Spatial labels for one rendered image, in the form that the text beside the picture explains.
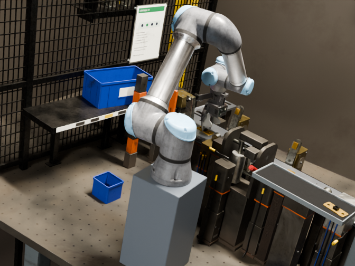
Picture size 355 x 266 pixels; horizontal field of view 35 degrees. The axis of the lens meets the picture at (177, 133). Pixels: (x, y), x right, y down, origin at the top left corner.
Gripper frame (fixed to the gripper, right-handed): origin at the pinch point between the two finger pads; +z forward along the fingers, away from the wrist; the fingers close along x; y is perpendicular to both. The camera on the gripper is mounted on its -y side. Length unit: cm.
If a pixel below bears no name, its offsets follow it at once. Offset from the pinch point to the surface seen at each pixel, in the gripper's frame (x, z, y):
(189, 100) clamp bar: -17.9, -17.8, 0.3
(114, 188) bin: -44, 25, -11
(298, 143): 12.8, -7.2, 41.7
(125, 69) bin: -7, -12, -50
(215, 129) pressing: 6.6, 2.1, 1.6
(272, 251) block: -37, 13, 66
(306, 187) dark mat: -31, -14, 68
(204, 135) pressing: -4.6, 2.2, 3.2
